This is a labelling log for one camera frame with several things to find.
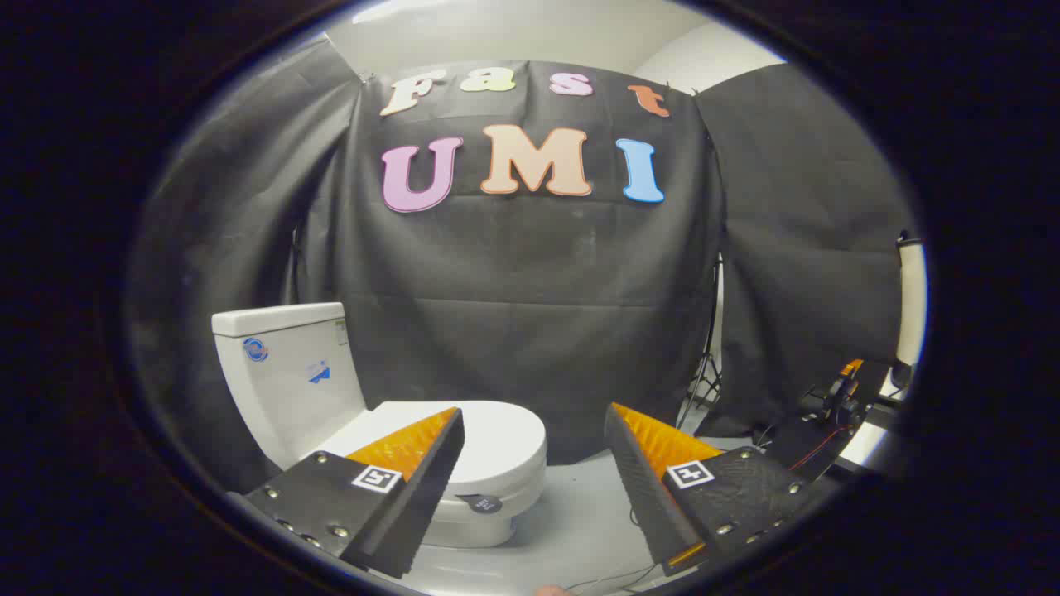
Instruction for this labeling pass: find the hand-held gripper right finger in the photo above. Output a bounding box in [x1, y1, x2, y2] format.
[604, 402, 821, 578]

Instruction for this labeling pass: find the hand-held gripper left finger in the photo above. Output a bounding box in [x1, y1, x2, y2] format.
[240, 406, 466, 579]

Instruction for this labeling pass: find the white toilet lid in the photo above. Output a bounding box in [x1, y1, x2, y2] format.
[319, 401, 548, 491]

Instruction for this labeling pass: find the white ceramic toilet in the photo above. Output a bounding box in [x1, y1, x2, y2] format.
[215, 321, 543, 549]

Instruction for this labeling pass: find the white toilet tank cover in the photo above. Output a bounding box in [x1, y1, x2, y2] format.
[212, 303, 346, 337]

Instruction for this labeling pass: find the black orange gripper device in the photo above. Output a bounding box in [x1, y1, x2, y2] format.
[799, 358, 903, 433]

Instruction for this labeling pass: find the black backdrop cloth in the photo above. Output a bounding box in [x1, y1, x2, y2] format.
[124, 37, 912, 497]

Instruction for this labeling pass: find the thin floor cable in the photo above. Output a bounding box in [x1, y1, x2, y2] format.
[571, 565, 663, 594]

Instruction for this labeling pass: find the red cable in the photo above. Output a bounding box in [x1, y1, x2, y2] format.
[787, 426, 850, 473]

